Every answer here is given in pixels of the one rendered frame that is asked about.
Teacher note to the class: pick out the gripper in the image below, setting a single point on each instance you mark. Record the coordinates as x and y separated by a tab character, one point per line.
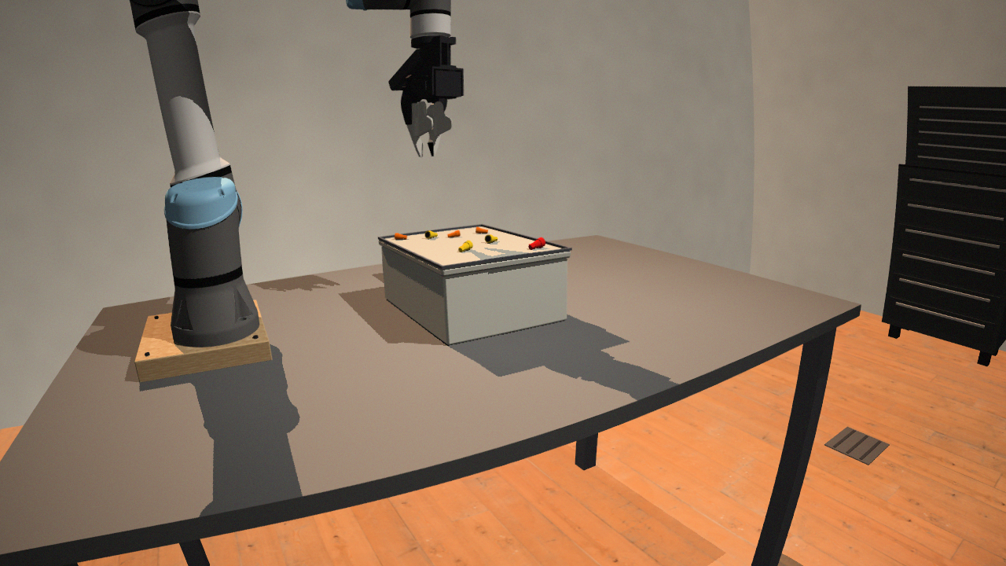
440	82

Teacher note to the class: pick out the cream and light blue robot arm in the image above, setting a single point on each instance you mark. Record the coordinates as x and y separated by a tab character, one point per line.
212	304

